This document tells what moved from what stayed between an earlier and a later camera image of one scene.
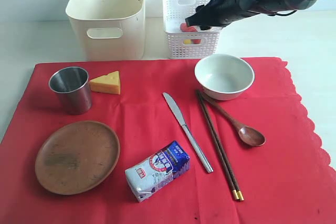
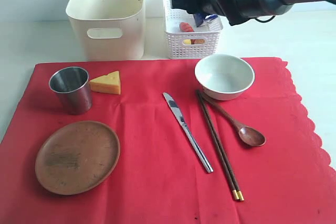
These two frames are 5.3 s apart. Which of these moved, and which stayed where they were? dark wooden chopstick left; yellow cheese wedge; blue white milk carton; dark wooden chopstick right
Moved: blue white milk carton
Stayed: dark wooden chopstick left; yellow cheese wedge; dark wooden chopstick right
